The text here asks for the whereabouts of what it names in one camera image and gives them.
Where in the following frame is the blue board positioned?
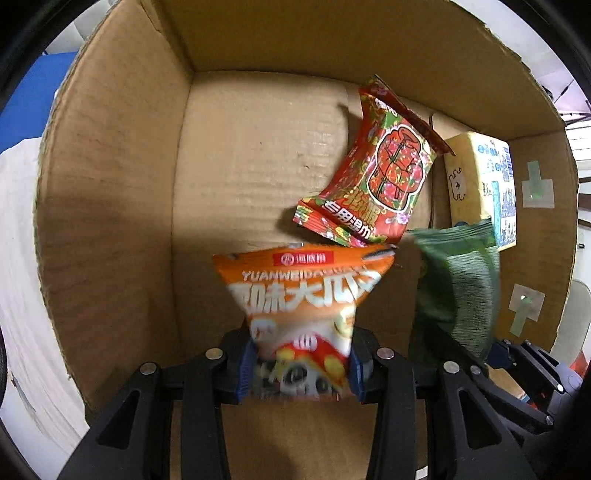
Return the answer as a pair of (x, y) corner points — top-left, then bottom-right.
(4, 52), (78, 155)

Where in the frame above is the green packet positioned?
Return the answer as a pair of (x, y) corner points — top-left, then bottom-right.
(409, 218), (502, 367)

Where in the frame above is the red floral wet wipe packet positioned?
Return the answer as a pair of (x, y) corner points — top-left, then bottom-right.
(293, 75), (454, 248)

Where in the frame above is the orange snack packet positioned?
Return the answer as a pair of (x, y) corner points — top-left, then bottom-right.
(212, 244), (398, 401)

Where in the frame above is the yellow tissue pack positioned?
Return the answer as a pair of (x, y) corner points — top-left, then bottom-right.
(443, 131), (518, 252)

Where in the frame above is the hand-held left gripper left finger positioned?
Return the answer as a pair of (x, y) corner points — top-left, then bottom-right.
(59, 329), (256, 480)

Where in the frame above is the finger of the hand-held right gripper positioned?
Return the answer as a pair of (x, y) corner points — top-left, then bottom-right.
(493, 339), (561, 398)
(471, 364), (555, 435)

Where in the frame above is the taped green label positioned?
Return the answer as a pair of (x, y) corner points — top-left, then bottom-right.
(521, 161), (556, 209)
(508, 283), (546, 337)

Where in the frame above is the cardboard box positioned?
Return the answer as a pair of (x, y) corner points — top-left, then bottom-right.
(33, 0), (580, 480)

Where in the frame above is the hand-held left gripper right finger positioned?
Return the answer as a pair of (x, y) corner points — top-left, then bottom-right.
(347, 327), (540, 480)

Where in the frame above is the white cloth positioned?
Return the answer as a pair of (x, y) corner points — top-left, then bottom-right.
(0, 136), (90, 455)

